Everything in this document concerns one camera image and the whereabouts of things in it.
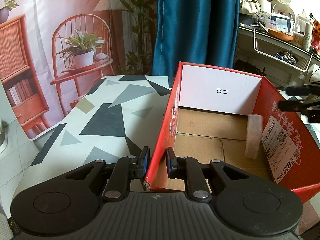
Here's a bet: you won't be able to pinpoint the white round mirror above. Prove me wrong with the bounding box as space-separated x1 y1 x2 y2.
271 0 295 19

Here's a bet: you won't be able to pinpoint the cotton swab box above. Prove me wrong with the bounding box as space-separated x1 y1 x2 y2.
292 31 304 48

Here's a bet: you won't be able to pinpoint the pink printed backdrop cloth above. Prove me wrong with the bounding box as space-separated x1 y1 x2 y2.
1 0 157 139

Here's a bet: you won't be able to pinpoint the white bag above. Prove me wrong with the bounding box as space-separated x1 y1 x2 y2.
240 0 261 16

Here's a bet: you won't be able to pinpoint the orange artificial flowers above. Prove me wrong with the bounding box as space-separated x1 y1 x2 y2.
310 13 320 50

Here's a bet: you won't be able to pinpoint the white cosmetic bottle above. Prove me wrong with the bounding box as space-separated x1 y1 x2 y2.
303 23 313 51

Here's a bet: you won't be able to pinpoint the geometric patterned tablecloth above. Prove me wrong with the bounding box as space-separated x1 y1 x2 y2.
12 74 320 205

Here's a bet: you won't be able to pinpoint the orange shallow dish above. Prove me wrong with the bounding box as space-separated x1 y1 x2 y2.
268 28 293 42

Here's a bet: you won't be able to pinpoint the blue curtain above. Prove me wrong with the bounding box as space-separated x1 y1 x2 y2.
152 0 240 77

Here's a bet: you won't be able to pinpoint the cluttered white vanity desk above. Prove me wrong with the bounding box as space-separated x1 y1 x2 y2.
234 27 319 89

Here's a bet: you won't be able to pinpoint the white wire basket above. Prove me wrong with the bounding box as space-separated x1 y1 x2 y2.
253 30 312 72

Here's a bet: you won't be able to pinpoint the red strawberry cardboard box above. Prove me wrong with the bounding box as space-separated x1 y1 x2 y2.
146 62 319 202

